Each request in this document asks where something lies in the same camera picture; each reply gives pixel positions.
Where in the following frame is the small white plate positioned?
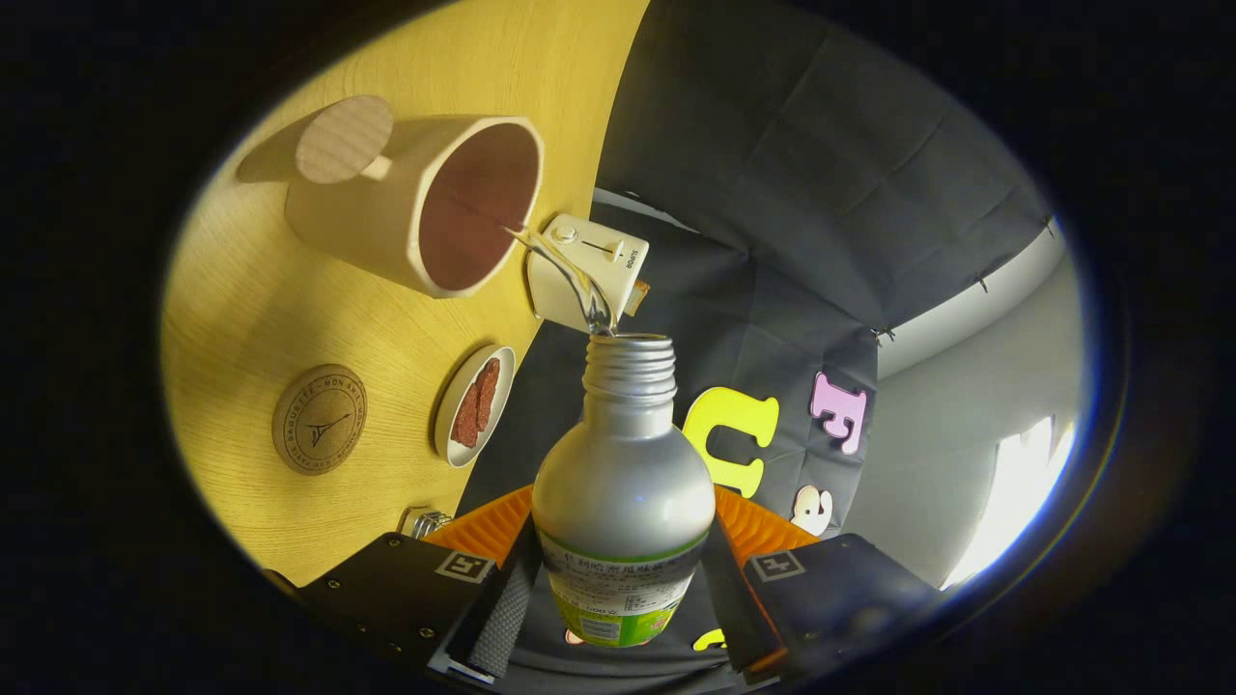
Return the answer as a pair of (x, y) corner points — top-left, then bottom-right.
(434, 346), (517, 468)

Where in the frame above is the white toaster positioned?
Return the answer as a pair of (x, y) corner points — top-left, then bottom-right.
(527, 213), (650, 334)

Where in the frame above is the beige cup with wooden handle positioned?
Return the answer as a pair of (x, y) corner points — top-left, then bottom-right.
(237, 95), (545, 298)

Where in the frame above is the wooden table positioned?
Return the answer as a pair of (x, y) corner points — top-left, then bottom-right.
(161, 0), (650, 588)

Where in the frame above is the silver bottle with green label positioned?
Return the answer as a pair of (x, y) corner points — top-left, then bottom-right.
(531, 333), (717, 648)

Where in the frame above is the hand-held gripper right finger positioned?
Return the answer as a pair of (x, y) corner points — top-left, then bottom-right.
(700, 486), (942, 677)

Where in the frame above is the reddish brown meat slice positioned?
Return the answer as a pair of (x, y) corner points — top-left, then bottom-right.
(473, 358), (501, 431)
(452, 381), (484, 448)

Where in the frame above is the clear juice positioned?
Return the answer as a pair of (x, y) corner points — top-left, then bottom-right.
(502, 224), (619, 336)

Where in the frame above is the round cork coaster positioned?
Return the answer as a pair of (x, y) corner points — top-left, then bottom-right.
(272, 364), (368, 476)

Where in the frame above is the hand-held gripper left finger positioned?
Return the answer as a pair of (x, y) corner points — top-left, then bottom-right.
(266, 486), (542, 684)

